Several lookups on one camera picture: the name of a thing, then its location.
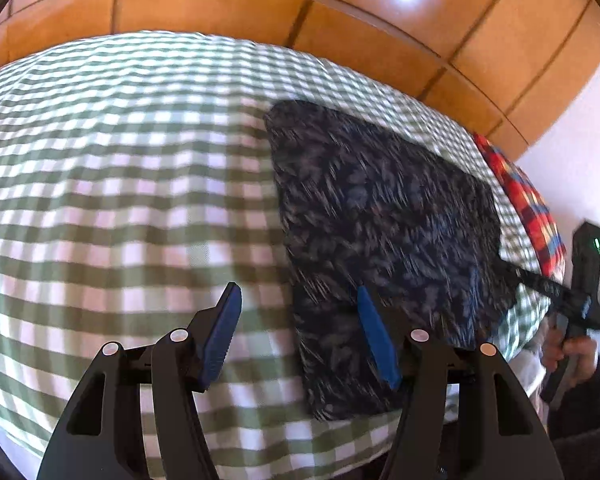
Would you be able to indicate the dark leaf-patterned pants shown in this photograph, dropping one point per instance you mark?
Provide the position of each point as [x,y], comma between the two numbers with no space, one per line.
[380,210]

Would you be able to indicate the person's right hand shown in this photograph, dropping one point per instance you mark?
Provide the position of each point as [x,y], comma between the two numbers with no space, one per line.
[580,355]

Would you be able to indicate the green checked bed sheet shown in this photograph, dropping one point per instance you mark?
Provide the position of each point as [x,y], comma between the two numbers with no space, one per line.
[105,170]

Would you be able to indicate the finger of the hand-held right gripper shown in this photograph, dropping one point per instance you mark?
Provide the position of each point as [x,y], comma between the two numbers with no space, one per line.
[540,282]

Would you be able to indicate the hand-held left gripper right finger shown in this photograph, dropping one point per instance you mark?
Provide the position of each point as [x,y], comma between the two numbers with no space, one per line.
[377,340]

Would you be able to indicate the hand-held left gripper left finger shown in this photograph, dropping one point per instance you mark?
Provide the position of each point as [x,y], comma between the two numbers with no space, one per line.
[221,340]

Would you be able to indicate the person's right forearm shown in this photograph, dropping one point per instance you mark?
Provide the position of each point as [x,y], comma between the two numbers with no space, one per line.
[597,410]

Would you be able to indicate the wooden panelled wardrobe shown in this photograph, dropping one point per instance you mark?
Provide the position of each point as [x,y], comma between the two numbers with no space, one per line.
[330,10]

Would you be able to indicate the red plaid cloth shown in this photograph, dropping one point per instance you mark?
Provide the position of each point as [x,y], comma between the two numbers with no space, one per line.
[525,195]

